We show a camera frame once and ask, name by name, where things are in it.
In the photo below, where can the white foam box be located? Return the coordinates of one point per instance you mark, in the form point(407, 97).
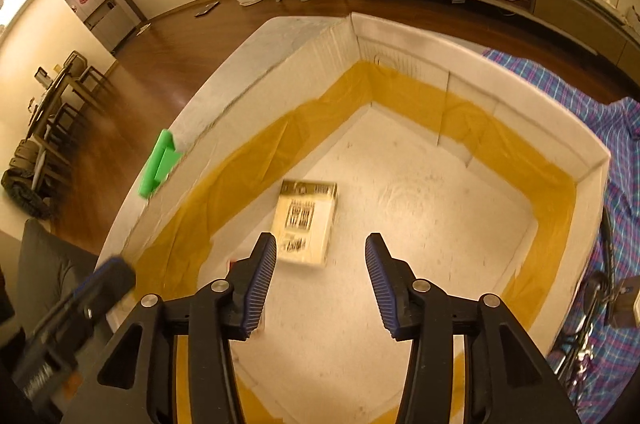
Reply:
point(476, 178)

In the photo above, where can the black backpack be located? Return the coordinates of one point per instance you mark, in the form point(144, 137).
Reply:
point(18, 181)

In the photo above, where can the dining table with chairs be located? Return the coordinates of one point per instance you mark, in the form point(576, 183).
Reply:
point(85, 80)

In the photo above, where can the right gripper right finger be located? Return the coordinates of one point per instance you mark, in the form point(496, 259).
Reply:
point(392, 281)

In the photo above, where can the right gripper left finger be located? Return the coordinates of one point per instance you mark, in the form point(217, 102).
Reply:
point(250, 280)

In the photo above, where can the yellow booklet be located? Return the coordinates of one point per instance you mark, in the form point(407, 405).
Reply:
point(303, 220)

